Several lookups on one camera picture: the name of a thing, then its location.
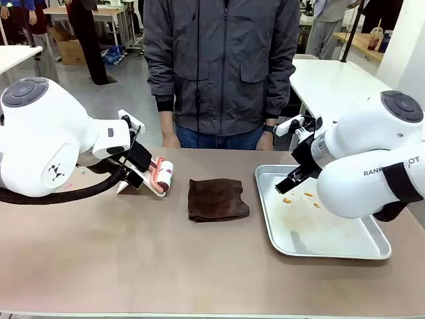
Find wooden bench table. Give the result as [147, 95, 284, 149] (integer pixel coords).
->
[333, 31, 386, 63]

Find dark brown cloth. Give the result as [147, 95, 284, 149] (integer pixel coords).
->
[188, 178, 251, 223]

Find person's right hand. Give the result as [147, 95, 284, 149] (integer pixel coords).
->
[161, 122, 182, 149]

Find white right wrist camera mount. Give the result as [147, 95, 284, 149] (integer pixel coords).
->
[276, 114, 323, 138]

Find blue jeans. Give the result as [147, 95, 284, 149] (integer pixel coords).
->
[174, 123, 266, 151]

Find dark blue bottle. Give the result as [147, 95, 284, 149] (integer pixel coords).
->
[377, 29, 394, 54]

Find person's left hand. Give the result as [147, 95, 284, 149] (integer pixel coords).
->
[255, 132, 276, 152]

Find blue white bag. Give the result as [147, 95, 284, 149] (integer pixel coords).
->
[100, 45, 129, 66]

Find person in grey jacket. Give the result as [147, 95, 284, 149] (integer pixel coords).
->
[143, 0, 301, 138]

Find black upright pole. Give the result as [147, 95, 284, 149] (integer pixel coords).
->
[19, 0, 38, 48]

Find bystander in grey suit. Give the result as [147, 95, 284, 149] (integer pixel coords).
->
[304, 0, 356, 61]

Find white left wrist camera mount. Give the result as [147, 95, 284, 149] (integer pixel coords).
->
[117, 109, 146, 136]

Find cardboard box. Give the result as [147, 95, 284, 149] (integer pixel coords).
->
[48, 26, 88, 66]

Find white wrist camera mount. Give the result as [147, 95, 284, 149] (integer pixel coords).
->
[117, 109, 146, 136]
[276, 114, 323, 138]

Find black braided cable sleeve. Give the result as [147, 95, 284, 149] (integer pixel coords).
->
[0, 158, 131, 205]

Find bystander in grey trousers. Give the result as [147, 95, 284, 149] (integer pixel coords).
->
[28, 0, 61, 84]

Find small white table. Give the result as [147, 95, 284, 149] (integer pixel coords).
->
[0, 45, 44, 76]

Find white folded stand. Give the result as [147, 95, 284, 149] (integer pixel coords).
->
[115, 167, 167, 199]

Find silver metal tray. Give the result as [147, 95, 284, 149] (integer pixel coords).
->
[254, 164, 392, 261]

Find iced drink cup with straw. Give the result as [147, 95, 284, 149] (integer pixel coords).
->
[366, 18, 384, 51]

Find black strap on arm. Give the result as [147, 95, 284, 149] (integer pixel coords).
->
[371, 162, 424, 223]

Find large white side table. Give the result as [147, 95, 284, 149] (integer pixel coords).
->
[289, 58, 425, 152]

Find pink lint roller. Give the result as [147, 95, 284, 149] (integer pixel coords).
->
[147, 156, 175, 195]

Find bystander in black trousers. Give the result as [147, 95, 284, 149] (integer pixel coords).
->
[65, 0, 111, 86]

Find thin black hanging cord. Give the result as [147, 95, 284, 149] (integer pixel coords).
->
[195, 0, 201, 149]

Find wooden table with white legs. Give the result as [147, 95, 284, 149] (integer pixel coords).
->
[42, 5, 137, 51]

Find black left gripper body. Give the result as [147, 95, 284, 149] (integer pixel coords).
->
[127, 143, 153, 173]

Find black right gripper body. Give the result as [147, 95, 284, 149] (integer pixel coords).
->
[291, 135, 323, 177]

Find black slanted pole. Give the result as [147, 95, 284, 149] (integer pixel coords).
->
[341, 0, 365, 63]

